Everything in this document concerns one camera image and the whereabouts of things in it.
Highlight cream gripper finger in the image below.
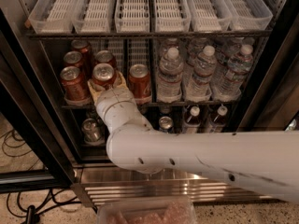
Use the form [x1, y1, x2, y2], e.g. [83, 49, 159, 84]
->
[117, 72, 127, 89]
[87, 79, 105, 103]

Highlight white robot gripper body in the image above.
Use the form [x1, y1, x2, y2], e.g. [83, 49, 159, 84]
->
[95, 88, 152, 133]

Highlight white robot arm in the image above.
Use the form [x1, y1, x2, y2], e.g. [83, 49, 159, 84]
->
[88, 81, 299, 203]

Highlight front red can left lane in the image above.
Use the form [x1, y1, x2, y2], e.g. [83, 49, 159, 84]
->
[60, 66, 90, 101]

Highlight silver can bottom left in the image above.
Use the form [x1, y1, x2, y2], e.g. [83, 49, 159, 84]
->
[81, 119, 105, 144]

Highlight middle red can left lane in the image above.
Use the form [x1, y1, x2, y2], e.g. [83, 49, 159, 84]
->
[64, 51, 84, 70]

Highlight back red can left lane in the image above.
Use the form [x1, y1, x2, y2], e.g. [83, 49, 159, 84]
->
[71, 40, 93, 76]

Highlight clear top shelf tray three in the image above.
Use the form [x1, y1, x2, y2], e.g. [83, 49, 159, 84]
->
[114, 0, 150, 33]

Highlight clear top shelf tray two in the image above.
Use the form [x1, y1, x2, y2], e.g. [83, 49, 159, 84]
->
[72, 0, 116, 34]

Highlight clear top shelf tray four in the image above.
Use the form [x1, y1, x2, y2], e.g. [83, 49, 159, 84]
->
[153, 0, 191, 33]

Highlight open glass fridge door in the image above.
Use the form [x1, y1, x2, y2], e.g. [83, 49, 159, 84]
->
[0, 11, 75, 193]

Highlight clear top shelf tray one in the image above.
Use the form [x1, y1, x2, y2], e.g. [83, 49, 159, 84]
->
[29, 0, 78, 34]

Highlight stainless steel fridge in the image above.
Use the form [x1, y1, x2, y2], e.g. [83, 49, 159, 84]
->
[0, 0, 298, 207]

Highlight clear top shelf tray five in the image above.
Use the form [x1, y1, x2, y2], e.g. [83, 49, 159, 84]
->
[187, 0, 232, 32]

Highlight clear top shelf tray six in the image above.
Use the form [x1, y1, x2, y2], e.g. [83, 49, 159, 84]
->
[224, 0, 273, 31]

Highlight front water bottle left lane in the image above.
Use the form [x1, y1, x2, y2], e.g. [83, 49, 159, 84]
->
[156, 47, 184, 103]

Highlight water bottle lane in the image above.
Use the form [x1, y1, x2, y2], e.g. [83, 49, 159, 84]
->
[212, 44, 253, 102]
[185, 45, 217, 102]
[156, 47, 184, 103]

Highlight brown tea bottle left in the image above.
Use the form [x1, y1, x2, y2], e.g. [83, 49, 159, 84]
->
[181, 106, 201, 133]

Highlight brown tea bottle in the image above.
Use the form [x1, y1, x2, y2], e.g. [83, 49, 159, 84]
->
[204, 105, 228, 133]
[181, 106, 201, 133]

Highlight front water bottle middle lane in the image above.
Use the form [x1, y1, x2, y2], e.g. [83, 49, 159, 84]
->
[185, 45, 217, 102]

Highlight brown tea bottle right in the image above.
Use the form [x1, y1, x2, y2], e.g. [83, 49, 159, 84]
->
[204, 105, 228, 133]

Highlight front water bottle right lane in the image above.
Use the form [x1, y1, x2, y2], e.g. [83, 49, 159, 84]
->
[212, 44, 253, 102]

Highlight clear plastic bin with food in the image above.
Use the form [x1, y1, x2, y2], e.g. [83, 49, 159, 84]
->
[96, 196, 197, 224]

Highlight black floor cables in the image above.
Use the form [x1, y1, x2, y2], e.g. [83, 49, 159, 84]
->
[0, 128, 82, 224]

